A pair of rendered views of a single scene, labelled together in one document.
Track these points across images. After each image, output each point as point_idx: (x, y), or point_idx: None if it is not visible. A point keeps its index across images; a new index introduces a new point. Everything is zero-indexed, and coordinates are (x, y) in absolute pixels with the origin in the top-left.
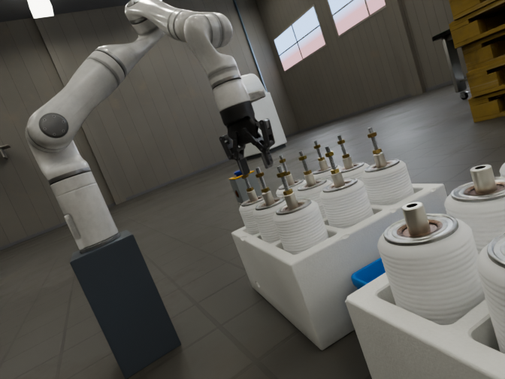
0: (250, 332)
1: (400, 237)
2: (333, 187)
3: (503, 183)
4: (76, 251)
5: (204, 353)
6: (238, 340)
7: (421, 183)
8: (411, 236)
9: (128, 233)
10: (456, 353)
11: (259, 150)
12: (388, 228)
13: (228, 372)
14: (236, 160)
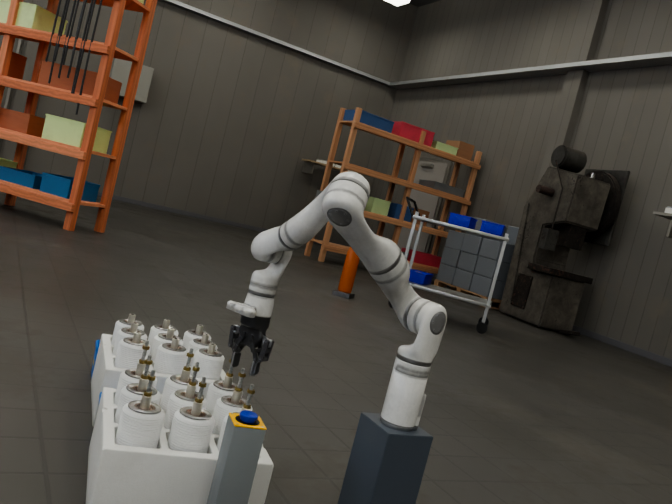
0: (268, 494)
1: (218, 353)
2: (188, 382)
3: (168, 345)
4: (429, 435)
5: (308, 501)
6: (279, 495)
7: (104, 394)
8: (215, 353)
9: (370, 418)
10: (222, 369)
11: (241, 349)
12: (216, 355)
13: (288, 482)
14: (260, 362)
